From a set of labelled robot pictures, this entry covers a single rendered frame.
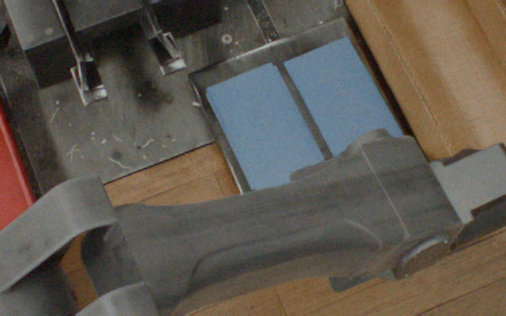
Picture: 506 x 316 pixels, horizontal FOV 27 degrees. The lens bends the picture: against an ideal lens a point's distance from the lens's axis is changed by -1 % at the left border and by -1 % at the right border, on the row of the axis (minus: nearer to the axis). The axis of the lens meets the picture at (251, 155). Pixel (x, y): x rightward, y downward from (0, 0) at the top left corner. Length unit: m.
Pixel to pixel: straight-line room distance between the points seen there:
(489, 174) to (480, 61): 0.37
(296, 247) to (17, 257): 0.15
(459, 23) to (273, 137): 0.24
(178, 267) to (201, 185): 0.48
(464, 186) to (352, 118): 0.32
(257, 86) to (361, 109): 0.10
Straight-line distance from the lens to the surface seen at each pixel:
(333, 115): 1.04
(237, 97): 1.05
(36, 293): 0.59
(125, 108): 1.08
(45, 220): 0.56
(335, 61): 1.07
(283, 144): 1.03
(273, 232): 0.60
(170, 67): 1.00
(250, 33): 1.11
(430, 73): 1.10
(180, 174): 1.04
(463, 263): 1.03
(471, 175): 0.75
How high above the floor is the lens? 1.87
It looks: 67 degrees down
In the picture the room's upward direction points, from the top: 1 degrees counter-clockwise
